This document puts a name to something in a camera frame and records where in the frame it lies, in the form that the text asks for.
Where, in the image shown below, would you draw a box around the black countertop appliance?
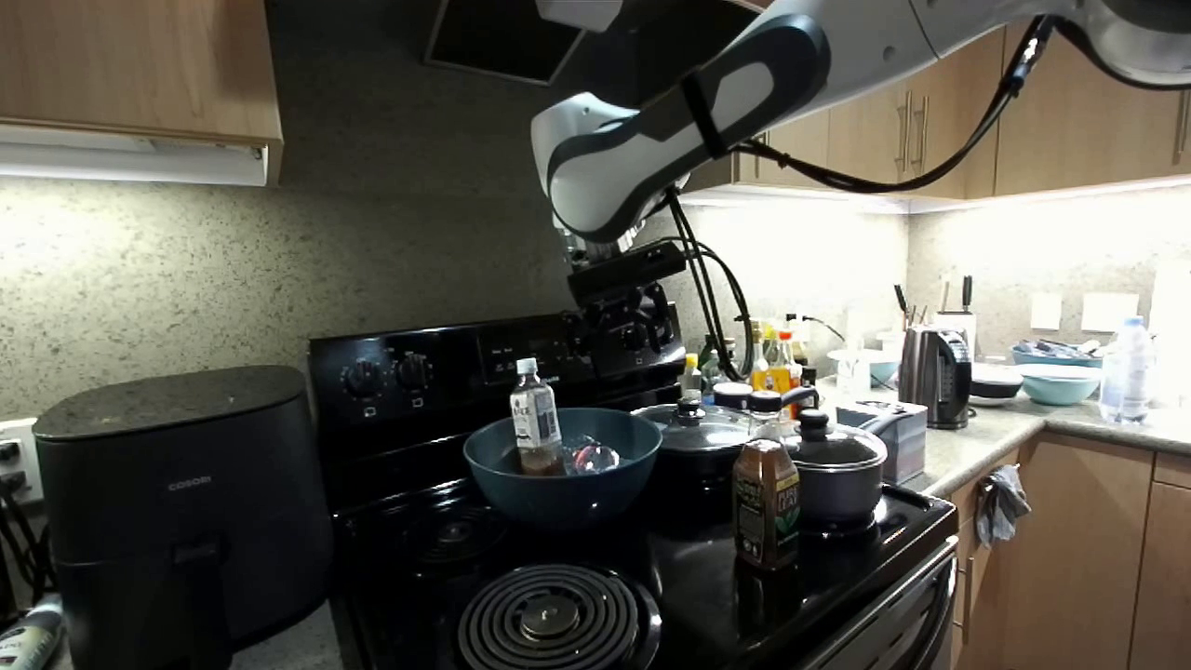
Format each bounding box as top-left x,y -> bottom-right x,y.
921,326 -> 975,430

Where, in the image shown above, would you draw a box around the grey hanging towel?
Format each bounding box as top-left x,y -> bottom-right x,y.
975,461 -> 1033,552

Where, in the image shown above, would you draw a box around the black coil burner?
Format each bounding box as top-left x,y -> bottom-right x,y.
455,563 -> 662,670

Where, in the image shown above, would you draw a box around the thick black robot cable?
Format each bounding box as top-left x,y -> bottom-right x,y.
662,15 -> 1084,377

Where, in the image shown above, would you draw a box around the large black pot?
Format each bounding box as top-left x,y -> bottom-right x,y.
795,454 -> 894,533

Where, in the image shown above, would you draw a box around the under-cabinet light strip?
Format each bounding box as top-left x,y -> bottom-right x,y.
0,123 -> 275,188
682,170 -> 1191,217

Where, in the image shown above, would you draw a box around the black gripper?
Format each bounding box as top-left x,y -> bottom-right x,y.
593,288 -> 688,404

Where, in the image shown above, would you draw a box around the black air fryer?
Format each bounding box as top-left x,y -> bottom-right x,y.
33,363 -> 335,670

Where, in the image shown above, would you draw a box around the wooden upper cabinet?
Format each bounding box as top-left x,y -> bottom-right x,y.
0,0 -> 286,188

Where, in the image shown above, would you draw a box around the large clear water bottle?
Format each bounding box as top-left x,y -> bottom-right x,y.
1096,311 -> 1157,423

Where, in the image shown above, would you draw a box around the clear bottle yellow cap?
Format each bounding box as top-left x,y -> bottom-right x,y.
676,351 -> 706,404

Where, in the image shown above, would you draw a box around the white wall outlet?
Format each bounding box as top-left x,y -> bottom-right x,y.
0,418 -> 49,505

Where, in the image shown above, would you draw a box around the wooden cabinet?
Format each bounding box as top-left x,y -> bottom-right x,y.
948,423 -> 1191,670
0,0 -> 286,188

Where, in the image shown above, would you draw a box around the Pure Leaf tea bottle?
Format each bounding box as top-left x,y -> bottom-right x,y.
729,389 -> 805,578

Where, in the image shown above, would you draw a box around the dark utensil holder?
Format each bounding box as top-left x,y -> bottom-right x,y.
889,274 -> 945,404

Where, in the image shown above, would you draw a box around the small tea bottle white label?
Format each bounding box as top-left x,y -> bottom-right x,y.
506,352 -> 564,475

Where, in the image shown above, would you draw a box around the dark jar white lid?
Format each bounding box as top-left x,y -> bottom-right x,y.
711,381 -> 755,418

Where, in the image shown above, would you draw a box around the light teal bowl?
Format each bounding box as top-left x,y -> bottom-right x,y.
1016,363 -> 1105,408

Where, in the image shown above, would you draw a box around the pan glass lid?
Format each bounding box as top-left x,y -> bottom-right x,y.
627,388 -> 755,459

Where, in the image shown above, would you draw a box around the stacked plates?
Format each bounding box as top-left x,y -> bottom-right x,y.
965,363 -> 1026,408

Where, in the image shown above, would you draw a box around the red label bottle orange cap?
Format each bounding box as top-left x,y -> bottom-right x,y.
748,319 -> 805,398

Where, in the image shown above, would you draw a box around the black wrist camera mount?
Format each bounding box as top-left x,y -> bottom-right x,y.
564,237 -> 688,309

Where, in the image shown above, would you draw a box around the black electric stove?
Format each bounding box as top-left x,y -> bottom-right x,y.
305,309 -> 965,670

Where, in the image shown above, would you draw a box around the black power cords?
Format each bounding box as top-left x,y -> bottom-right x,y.
0,489 -> 59,611

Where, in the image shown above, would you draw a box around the white toaster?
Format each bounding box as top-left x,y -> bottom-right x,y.
833,398 -> 930,489

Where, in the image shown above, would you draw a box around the black long-handled pan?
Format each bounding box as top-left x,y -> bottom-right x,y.
640,382 -> 821,501

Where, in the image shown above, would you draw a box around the blue bowl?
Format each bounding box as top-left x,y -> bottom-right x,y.
461,404 -> 667,533

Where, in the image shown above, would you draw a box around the steel range hood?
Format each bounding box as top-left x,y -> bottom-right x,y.
425,0 -> 600,89

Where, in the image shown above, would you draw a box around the wooden upper cabinet door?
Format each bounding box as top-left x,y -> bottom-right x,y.
912,28 -> 1011,201
729,49 -> 921,195

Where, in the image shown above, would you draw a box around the light grey power strip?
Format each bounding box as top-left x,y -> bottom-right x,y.
0,590 -> 68,670

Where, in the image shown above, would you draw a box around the wooden lower cabinet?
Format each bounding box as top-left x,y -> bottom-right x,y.
948,423 -> 1191,670

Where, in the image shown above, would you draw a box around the white hood lamp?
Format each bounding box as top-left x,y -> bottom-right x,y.
532,0 -> 624,35

